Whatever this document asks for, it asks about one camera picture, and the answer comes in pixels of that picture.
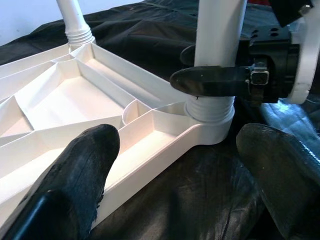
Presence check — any black plastic table cover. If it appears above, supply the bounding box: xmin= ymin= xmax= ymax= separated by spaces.
xmin=0 ymin=0 xmax=320 ymax=240

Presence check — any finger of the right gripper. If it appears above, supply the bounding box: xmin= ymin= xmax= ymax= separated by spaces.
xmin=179 ymin=44 xmax=198 ymax=66
xmin=169 ymin=65 xmax=251 ymax=97

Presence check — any white plastic children table top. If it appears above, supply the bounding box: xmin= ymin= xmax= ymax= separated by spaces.
xmin=0 ymin=42 xmax=236 ymax=226

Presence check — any white plastic table leg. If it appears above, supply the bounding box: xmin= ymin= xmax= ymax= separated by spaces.
xmin=184 ymin=0 xmax=248 ymax=123
xmin=56 ymin=0 xmax=97 ymax=51

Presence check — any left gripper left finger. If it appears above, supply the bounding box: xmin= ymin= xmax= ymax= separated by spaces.
xmin=0 ymin=124 xmax=121 ymax=240

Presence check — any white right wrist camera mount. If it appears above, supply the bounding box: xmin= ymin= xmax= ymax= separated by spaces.
xmin=269 ymin=0 xmax=320 ymax=105

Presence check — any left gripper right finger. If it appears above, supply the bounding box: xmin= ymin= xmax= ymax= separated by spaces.
xmin=236 ymin=123 xmax=320 ymax=240

